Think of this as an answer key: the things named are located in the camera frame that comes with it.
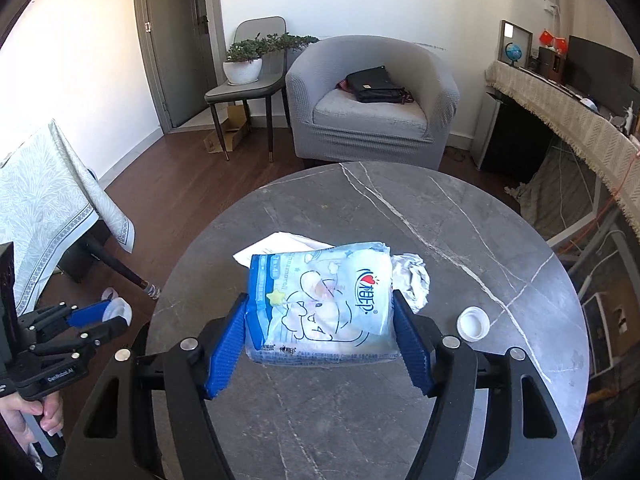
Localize potted green plant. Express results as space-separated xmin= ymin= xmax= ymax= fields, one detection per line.
xmin=222 ymin=32 xmax=319 ymax=86

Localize small red flags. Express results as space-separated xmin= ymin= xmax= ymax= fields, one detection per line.
xmin=538 ymin=29 xmax=568 ymax=56

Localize white plastic lid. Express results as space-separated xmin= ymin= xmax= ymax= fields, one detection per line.
xmin=457 ymin=306 xmax=490 ymax=342

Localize white tape roll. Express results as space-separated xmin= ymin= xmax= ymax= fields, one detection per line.
xmin=101 ymin=287 xmax=132 ymax=326

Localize cardboard box on floor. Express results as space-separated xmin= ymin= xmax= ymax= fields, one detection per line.
xmin=204 ymin=105 xmax=250 ymax=154

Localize black table leg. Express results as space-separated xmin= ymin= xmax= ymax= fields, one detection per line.
xmin=78 ymin=234 xmax=162 ymax=301

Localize grey door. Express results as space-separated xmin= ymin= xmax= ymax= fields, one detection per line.
xmin=134 ymin=0 xmax=217 ymax=133

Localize patterned white tablecloth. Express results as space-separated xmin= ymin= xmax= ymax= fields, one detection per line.
xmin=0 ymin=122 xmax=134 ymax=315

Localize grey armchair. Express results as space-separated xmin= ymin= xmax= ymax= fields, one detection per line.
xmin=285 ymin=36 xmax=460 ymax=170

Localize blue tissue pack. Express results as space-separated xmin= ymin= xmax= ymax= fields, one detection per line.
xmin=245 ymin=242 xmax=399 ymax=366

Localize black handbag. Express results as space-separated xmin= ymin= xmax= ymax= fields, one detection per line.
xmin=336 ymin=65 xmax=413 ymax=104

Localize small blue globe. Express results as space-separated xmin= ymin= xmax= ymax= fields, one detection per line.
xmin=504 ymin=42 xmax=523 ymax=66

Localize wooden picture frame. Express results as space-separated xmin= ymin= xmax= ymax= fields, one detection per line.
xmin=498 ymin=20 xmax=533 ymax=68

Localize black monitor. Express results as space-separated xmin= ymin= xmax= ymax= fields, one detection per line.
xmin=562 ymin=36 xmax=639 ymax=116

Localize white paper sheet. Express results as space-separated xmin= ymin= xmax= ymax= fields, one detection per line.
xmin=233 ymin=232 xmax=332 ymax=268

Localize person's left hand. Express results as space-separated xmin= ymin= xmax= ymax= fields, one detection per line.
xmin=0 ymin=392 xmax=64 ymax=451

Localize round grey marble table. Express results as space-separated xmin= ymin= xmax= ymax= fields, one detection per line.
xmin=148 ymin=162 xmax=589 ymax=479

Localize paper ball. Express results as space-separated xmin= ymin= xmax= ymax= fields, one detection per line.
xmin=392 ymin=254 xmax=431 ymax=314

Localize beige fringed table runner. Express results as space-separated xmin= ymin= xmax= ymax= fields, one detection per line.
xmin=485 ymin=61 xmax=640 ymax=232

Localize grey dining chair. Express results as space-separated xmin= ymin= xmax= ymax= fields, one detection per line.
xmin=204 ymin=16 xmax=288 ymax=162

